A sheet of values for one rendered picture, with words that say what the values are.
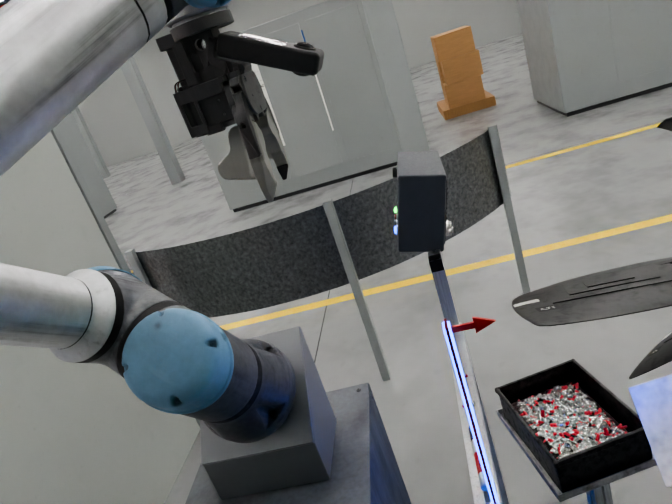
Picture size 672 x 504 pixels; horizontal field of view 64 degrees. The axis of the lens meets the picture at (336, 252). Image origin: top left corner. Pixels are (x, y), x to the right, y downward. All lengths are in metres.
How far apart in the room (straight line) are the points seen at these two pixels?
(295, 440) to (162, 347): 0.26
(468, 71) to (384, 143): 2.51
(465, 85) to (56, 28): 8.48
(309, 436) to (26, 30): 0.60
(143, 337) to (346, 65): 6.10
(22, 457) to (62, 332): 1.44
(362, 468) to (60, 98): 0.63
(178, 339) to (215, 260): 1.92
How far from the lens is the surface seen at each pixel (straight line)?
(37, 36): 0.42
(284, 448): 0.81
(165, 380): 0.65
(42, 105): 0.42
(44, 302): 0.65
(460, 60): 8.76
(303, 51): 0.62
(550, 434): 1.04
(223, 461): 0.86
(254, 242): 2.46
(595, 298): 0.72
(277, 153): 0.70
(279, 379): 0.78
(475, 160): 2.77
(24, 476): 2.10
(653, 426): 0.86
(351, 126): 6.71
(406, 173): 1.25
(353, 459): 0.86
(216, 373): 0.64
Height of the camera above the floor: 1.56
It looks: 20 degrees down
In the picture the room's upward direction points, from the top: 19 degrees counter-clockwise
